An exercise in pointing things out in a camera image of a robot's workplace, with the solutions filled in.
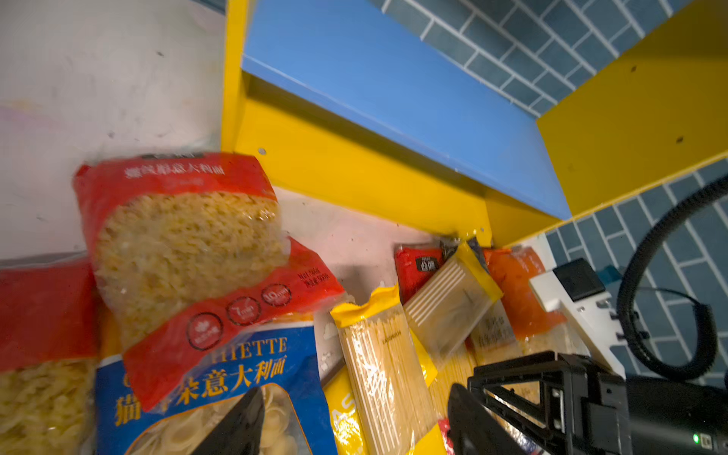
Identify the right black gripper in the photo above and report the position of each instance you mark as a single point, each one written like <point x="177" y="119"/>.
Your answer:
<point x="568" y="404"/>

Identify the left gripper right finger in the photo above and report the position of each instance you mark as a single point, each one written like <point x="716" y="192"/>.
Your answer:
<point x="473" y="431"/>

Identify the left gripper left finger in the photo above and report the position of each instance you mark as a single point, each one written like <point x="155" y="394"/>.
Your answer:
<point x="240" y="431"/>

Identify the yellow spaghetti bag long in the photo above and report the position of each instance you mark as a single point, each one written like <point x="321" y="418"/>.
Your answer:
<point x="379" y="401"/>

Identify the blue shell pasta bag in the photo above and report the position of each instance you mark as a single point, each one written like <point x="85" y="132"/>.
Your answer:
<point x="279" y="359"/>

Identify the orange pasta bag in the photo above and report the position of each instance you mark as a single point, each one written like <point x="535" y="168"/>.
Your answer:
<point x="535" y="329"/>

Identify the yellow shelf unit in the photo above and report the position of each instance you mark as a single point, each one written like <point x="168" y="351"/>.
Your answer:
<point x="341" y="103"/>

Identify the red spaghetti bag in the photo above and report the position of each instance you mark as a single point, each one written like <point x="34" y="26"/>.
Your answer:
<point x="416" y="264"/>

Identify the red macaroni bag upper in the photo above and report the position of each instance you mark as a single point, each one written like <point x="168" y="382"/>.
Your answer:
<point x="189" y="252"/>

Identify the red macaroni bag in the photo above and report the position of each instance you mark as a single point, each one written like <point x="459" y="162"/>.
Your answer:
<point x="189" y="252"/>
<point x="49" y="353"/>

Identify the red macaroni bag lower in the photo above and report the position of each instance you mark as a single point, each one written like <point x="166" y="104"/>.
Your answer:
<point x="49" y="353"/>

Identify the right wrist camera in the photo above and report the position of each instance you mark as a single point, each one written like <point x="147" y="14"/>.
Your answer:
<point x="575" y="290"/>

